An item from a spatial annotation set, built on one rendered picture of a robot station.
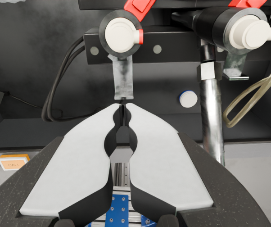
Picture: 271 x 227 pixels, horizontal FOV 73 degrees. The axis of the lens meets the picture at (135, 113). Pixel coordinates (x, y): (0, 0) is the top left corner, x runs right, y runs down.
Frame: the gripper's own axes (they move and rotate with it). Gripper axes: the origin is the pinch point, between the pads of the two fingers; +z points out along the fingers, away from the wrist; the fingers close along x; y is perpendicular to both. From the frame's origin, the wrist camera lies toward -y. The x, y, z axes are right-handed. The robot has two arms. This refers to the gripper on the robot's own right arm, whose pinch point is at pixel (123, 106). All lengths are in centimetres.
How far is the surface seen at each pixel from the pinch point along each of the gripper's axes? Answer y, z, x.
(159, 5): -5.9, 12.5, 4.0
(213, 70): -0.9, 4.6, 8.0
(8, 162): 18.9, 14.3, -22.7
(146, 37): -2.6, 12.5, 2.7
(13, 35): -1.2, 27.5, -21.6
